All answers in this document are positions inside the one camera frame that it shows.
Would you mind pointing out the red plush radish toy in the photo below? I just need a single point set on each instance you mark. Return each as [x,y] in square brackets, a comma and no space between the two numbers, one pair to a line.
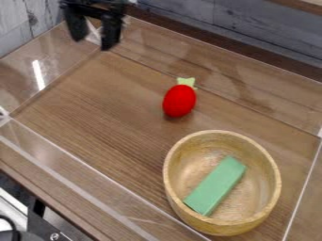
[179,98]

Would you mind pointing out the oval wooden bowl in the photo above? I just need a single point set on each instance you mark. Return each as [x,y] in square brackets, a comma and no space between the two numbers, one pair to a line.
[247,205]

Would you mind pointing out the green rectangular block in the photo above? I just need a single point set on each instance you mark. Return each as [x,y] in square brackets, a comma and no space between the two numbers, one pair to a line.
[215,186]

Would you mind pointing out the clear acrylic corner bracket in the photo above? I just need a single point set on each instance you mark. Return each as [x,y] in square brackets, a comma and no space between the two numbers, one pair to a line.
[93,34]

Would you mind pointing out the black metal table frame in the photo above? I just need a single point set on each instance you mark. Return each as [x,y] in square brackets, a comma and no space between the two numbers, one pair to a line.
[39,226]

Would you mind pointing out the clear acrylic enclosure walls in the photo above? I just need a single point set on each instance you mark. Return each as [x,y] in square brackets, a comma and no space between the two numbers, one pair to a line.
[85,136]

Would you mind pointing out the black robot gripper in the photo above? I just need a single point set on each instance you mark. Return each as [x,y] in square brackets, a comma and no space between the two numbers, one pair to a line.
[76,9]

